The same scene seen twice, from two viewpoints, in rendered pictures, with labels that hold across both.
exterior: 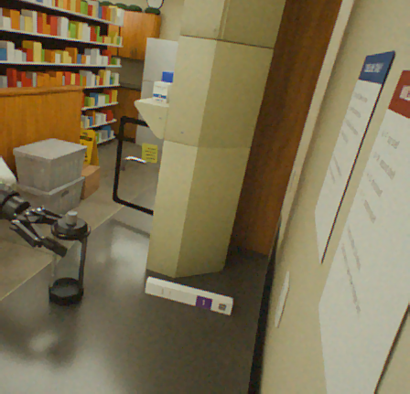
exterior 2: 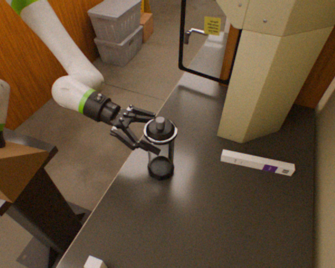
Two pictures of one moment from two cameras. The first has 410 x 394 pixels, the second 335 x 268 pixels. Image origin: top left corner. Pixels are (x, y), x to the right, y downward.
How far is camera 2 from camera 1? 0.45 m
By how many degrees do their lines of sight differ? 29
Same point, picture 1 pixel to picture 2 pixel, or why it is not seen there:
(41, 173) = (111, 29)
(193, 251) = (259, 124)
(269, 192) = (329, 57)
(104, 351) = (200, 219)
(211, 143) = (296, 30)
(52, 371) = (167, 239)
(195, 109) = not seen: outside the picture
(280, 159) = not seen: outside the picture
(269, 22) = not seen: outside the picture
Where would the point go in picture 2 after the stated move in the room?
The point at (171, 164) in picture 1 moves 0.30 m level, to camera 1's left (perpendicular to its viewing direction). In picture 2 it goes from (248, 54) to (153, 49)
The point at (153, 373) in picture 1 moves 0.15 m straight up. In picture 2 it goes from (239, 236) to (252, 218)
